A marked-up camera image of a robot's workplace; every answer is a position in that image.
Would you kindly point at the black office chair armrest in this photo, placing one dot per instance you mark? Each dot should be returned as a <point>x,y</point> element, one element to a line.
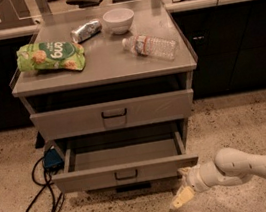
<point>84,3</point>

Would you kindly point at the white ceramic bowl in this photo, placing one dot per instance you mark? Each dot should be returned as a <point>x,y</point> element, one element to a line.
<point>118,21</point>

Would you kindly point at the clear plastic water bottle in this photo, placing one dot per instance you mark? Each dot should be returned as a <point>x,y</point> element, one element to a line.
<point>150,46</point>

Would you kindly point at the grey drawer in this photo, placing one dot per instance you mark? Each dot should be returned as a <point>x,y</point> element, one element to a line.
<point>124,157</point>
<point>113,115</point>

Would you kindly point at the green snack chip bag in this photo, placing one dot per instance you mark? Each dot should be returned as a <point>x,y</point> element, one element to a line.
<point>51,55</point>

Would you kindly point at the blue power adapter box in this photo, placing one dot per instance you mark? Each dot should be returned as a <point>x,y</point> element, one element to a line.
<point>52,161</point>

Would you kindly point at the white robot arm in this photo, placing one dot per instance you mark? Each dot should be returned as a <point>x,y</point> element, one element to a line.
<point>229,167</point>

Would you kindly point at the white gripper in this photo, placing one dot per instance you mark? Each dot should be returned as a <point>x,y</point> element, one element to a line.
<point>193,180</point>

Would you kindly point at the grey metal drawer cabinet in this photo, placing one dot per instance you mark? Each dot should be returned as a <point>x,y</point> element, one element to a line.
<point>111,73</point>

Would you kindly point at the silver soda can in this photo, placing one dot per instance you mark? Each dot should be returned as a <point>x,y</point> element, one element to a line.
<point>86,31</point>

